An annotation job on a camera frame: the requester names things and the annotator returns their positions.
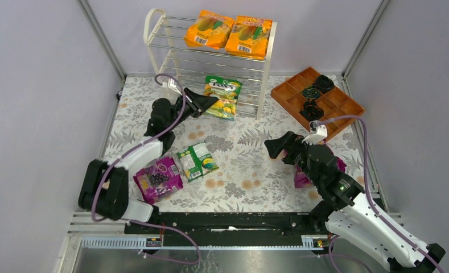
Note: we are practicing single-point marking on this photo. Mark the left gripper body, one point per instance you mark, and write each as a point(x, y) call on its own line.
point(190, 104)

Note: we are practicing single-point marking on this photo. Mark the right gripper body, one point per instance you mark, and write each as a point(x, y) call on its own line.
point(289, 147)

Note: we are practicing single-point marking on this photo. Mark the green Fox's candy bag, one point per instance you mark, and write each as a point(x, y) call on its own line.
point(227, 92)

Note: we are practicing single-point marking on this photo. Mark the orange mango candy bag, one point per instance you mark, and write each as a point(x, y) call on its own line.
point(249, 37)
point(210, 29)

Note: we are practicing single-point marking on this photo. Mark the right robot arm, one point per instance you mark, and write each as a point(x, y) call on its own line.
point(347, 211)

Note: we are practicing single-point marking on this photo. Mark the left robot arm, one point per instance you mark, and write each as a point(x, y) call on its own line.
point(105, 189)

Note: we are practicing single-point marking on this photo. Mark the purple grape candy bag right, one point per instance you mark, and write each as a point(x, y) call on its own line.
point(303, 177)

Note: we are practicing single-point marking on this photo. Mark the purple grape candy bag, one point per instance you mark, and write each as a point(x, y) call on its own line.
point(303, 177)
point(159, 180)

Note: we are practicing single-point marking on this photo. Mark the white metal shelf rack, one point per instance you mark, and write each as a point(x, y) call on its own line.
point(163, 38)

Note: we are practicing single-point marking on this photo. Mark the green candy bag underneath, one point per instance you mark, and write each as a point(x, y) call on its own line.
point(196, 161)

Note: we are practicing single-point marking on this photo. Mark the purple grape candy bag left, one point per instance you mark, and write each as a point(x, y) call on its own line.
point(159, 180)

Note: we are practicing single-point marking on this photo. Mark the black round object bottom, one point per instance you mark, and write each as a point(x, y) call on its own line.
point(311, 111)

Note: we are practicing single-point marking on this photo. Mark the black round object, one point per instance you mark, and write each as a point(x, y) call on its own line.
point(311, 111)
point(323, 84)
point(310, 93)

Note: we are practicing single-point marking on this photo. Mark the white floral tablecloth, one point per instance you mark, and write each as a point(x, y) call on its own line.
point(246, 180)

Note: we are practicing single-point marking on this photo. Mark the orange compartment tray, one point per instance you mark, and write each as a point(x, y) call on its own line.
point(334, 103)

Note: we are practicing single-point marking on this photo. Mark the black round object middle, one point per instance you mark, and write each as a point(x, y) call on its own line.
point(310, 93)

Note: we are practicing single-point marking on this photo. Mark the black round object top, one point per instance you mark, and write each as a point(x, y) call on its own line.
point(323, 84)

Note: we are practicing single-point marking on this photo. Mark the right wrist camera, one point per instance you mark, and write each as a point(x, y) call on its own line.
point(318, 133)

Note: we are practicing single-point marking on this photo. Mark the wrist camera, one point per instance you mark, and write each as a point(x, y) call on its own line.
point(318, 133)
point(172, 87)

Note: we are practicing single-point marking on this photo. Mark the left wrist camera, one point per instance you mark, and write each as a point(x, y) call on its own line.
point(172, 87)

